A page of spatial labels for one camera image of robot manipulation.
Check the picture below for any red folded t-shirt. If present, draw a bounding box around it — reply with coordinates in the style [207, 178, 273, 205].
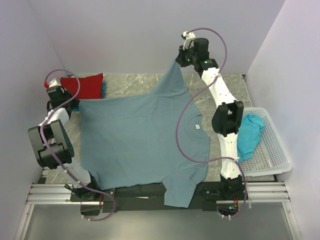
[60, 73, 103, 100]

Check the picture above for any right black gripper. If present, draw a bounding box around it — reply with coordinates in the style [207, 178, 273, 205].
[175, 43, 198, 68]

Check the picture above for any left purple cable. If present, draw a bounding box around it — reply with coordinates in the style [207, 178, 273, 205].
[39, 69, 117, 222]

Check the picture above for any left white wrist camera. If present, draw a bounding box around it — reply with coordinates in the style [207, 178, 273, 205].
[44, 78, 61, 89]

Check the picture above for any grey-blue t-shirt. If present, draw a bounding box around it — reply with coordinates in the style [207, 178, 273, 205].
[79, 62, 210, 208]

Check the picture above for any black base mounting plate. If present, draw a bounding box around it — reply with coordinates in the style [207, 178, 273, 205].
[69, 181, 251, 216]

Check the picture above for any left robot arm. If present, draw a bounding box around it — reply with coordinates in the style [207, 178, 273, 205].
[27, 84, 100, 201]

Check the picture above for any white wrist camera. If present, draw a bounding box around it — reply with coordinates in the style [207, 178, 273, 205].
[44, 78, 61, 89]
[181, 31, 196, 50]

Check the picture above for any white perforated plastic basket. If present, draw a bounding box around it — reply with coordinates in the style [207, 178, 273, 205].
[240, 107, 293, 177]

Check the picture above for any purple cable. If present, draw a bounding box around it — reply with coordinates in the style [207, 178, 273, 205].
[174, 27, 251, 221]
[39, 69, 117, 222]

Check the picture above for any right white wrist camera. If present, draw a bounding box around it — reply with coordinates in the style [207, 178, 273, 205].
[181, 31, 196, 50]

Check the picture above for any aluminium frame rail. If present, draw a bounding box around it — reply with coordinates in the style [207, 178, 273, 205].
[26, 182, 291, 205]

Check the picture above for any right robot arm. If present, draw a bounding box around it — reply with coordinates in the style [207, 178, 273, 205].
[176, 33, 244, 200]

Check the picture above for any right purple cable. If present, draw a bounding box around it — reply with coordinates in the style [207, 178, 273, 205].
[174, 27, 251, 221]

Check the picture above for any teal folded t-shirt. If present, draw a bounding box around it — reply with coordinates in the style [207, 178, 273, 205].
[101, 81, 107, 99]

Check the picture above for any crumpled teal t-shirt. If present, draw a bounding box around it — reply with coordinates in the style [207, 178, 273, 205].
[237, 113, 265, 163]

